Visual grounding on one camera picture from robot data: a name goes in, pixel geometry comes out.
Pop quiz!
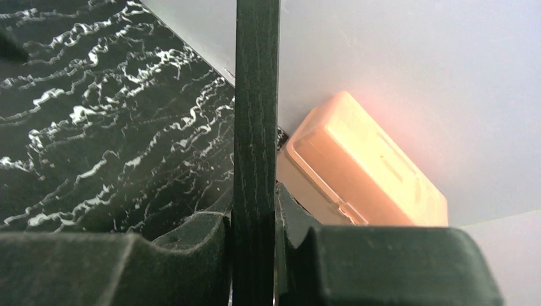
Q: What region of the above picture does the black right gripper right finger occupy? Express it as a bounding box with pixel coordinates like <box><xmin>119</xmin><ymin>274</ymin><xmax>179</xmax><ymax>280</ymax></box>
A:
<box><xmin>274</xmin><ymin>184</ymin><xmax>505</xmax><ymax>305</ymax></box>

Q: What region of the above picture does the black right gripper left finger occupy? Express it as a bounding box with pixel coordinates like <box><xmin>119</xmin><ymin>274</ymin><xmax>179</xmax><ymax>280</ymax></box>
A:
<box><xmin>1</xmin><ymin>212</ymin><xmax>230</xmax><ymax>305</ymax></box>

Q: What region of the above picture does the black picture frame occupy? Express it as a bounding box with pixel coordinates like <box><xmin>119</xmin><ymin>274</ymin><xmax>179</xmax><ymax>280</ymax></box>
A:
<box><xmin>231</xmin><ymin>1</ymin><xmax>281</xmax><ymax>305</ymax></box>

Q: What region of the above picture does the pink plastic storage box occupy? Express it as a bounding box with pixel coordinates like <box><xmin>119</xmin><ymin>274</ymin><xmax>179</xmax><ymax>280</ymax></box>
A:
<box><xmin>276</xmin><ymin>92</ymin><xmax>448</xmax><ymax>226</ymax></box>

